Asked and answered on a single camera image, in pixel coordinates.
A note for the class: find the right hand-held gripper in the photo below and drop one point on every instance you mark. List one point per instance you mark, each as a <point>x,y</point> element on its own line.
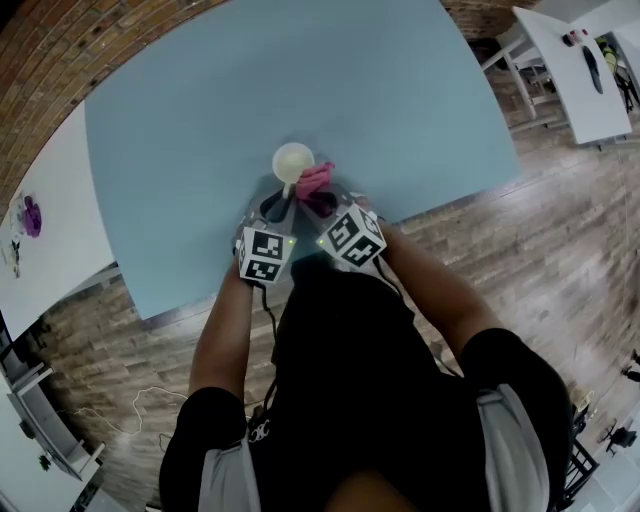
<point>352,235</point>

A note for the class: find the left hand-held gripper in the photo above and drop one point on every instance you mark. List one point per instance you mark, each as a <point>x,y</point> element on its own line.
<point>264,252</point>

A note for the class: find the pink cloth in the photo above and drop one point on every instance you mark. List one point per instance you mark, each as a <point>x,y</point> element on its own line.
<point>314,179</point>

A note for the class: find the white mug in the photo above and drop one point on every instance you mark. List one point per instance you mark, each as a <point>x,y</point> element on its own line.
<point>293,162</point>

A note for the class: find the person's left forearm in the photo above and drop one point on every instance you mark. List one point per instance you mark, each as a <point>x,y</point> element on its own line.
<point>220,330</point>

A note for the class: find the person's right forearm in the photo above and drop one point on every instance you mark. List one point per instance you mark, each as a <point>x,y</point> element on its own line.
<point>440,295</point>

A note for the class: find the person's black shirt torso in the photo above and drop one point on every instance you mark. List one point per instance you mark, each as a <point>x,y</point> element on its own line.
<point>360,380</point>

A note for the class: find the white table with purple item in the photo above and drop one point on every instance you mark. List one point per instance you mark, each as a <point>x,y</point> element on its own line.
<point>65,210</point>

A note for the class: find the purple crumpled item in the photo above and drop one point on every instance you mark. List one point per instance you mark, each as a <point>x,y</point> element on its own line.
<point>33,216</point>

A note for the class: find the white long table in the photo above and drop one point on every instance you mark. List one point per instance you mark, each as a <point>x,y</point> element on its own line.
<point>560,55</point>

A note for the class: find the black elongated item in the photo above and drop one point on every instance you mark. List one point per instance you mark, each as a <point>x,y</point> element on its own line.
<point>593,69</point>

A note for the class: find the small dark red items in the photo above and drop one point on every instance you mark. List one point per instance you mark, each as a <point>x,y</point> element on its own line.
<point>574,36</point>

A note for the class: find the grey shelf unit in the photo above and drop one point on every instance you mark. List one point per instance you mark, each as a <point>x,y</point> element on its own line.
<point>45,425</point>

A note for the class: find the yellow-green item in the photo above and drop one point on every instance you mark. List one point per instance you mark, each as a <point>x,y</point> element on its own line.
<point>608,53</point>

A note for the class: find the white bench frame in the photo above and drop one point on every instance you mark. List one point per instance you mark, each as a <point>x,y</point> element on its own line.
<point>520,75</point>

